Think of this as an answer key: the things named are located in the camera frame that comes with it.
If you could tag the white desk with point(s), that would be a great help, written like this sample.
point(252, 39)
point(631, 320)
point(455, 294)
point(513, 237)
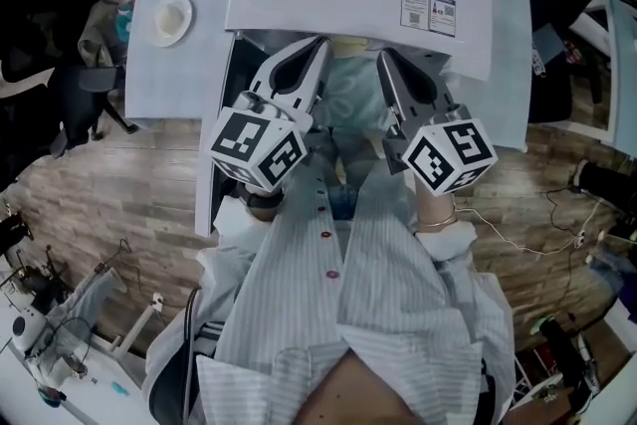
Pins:
point(624, 89)
point(99, 388)

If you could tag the white power strip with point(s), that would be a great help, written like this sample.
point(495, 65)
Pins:
point(579, 240)

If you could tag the black wristwatch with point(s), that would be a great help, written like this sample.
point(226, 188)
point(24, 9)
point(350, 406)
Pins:
point(259, 200)

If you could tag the small white dish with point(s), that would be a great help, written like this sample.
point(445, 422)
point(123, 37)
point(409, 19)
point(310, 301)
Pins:
point(186, 12)

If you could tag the black white patterned tag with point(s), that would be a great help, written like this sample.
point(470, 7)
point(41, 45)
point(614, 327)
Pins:
point(537, 62)

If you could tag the white robot device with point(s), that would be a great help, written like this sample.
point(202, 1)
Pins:
point(27, 328)

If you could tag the teal bottle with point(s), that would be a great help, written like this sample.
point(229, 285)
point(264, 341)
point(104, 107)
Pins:
point(124, 22)

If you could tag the grey cloth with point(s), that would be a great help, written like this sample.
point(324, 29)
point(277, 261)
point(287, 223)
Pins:
point(89, 298)

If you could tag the person's chest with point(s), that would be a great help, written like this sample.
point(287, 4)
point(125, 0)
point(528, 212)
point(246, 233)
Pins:
point(353, 393)

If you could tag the black shoulder bag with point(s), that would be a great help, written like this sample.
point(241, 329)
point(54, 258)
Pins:
point(169, 393)

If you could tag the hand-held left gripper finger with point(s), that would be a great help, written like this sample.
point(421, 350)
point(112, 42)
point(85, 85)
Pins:
point(269, 67)
point(318, 84)

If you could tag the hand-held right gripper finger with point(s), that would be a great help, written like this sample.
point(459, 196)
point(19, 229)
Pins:
point(395, 84)
point(443, 89)

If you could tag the pale green floral tablecloth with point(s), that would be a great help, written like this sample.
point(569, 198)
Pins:
point(164, 79)

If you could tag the person's blue jeans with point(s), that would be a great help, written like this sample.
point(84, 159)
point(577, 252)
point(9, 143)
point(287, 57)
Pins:
point(343, 201)

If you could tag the person's left forearm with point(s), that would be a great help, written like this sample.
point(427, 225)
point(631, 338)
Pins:
point(264, 215)

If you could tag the person's striped white shirt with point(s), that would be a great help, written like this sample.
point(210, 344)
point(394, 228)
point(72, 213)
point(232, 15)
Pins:
point(298, 303)

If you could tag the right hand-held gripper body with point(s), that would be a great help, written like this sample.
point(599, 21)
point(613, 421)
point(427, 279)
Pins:
point(448, 159)

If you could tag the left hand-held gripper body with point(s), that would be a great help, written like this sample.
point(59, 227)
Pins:
point(259, 149)

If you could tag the person's right forearm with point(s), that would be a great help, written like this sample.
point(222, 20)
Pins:
point(433, 204)

